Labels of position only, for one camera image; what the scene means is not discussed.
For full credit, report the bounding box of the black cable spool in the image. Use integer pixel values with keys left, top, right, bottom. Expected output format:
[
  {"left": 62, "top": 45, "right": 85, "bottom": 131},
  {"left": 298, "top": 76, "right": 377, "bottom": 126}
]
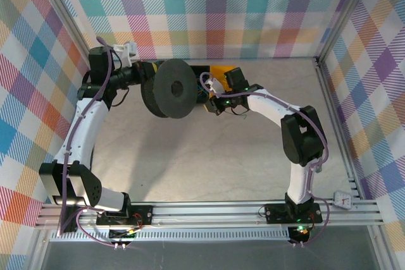
[{"left": 140, "top": 58, "right": 199, "bottom": 120}]

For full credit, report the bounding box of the yellow plastic bin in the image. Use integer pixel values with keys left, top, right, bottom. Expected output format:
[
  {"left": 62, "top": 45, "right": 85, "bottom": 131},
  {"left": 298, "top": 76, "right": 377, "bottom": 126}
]
[{"left": 208, "top": 64, "right": 242, "bottom": 93}]

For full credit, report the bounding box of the black plastic bin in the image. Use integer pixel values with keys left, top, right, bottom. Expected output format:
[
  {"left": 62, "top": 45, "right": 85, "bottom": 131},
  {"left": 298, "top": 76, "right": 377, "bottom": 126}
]
[{"left": 189, "top": 64, "right": 212, "bottom": 106}]

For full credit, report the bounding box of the small control board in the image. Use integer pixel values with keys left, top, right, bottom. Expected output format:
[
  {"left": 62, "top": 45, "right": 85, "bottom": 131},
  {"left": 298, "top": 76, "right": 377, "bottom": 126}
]
[
  {"left": 108, "top": 227, "right": 139, "bottom": 244},
  {"left": 289, "top": 224, "right": 313, "bottom": 245}
]

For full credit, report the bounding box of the small white clock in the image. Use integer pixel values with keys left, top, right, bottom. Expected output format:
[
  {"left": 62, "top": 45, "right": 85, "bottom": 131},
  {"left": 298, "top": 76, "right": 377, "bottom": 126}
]
[{"left": 333, "top": 190, "right": 354, "bottom": 211}]

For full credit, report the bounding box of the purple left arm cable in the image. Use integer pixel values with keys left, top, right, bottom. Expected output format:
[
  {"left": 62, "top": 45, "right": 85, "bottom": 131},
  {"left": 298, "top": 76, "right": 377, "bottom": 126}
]
[{"left": 58, "top": 35, "right": 134, "bottom": 247}]

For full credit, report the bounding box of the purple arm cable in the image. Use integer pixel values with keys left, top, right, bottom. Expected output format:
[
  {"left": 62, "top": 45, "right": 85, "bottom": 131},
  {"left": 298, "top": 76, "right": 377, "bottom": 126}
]
[
  {"left": 198, "top": 71, "right": 332, "bottom": 247},
  {"left": 58, "top": 35, "right": 134, "bottom": 247}
]

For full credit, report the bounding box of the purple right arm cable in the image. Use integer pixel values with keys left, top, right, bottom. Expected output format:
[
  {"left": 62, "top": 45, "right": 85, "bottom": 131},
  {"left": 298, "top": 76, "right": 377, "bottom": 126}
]
[{"left": 198, "top": 71, "right": 332, "bottom": 247}]

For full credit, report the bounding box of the blue cable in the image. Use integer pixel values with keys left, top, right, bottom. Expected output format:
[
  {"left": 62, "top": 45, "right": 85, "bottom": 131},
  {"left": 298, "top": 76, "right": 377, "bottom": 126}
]
[{"left": 197, "top": 82, "right": 210, "bottom": 100}]

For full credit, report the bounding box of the aluminium frame post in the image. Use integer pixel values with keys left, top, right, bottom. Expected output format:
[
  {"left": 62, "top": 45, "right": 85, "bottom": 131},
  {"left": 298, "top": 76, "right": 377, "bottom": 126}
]
[
  {"left": 315, "top": 0, "right": 379, "bottom": 66},
  {"left": 37, "top": 0, "right": 98, "bottom": 70}
]

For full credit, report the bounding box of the aluminium mounting rail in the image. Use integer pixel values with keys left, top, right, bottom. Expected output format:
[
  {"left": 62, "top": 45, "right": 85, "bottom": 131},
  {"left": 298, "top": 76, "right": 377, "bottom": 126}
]
[{"left": 34, "top": 199, "right": 385, "bottom": 230}]

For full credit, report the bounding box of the aluminium side rail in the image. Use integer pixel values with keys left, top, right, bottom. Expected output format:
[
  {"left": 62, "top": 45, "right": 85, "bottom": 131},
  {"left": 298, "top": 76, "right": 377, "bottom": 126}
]
[{"left": 315, "top": 57, "right": 363, "bottom": 202}]

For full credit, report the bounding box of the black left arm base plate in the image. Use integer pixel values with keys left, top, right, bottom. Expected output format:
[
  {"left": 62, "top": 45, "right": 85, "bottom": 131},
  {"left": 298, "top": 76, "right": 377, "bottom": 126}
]
[{"left": 96, "top": 202, "right": 154, "bottom": 227}]

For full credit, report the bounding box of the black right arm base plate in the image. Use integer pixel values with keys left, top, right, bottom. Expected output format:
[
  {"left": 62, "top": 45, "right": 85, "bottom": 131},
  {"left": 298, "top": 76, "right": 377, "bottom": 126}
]
[{"left": 263, "top": 201, "right": 324, "bottom": 224}]

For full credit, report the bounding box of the slotted grey cable duct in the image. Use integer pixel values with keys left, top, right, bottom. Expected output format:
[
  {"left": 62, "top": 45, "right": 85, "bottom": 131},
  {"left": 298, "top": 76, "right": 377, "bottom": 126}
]
[{"left": 49, "top": 228, "right": 290, "bottom": 243}]

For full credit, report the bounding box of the black rail bracket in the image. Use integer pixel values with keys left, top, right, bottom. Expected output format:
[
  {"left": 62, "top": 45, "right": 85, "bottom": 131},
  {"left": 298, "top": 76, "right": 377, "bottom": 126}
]
[{"left": 58, "top": 205, "right": 82, "bottom": 234}]

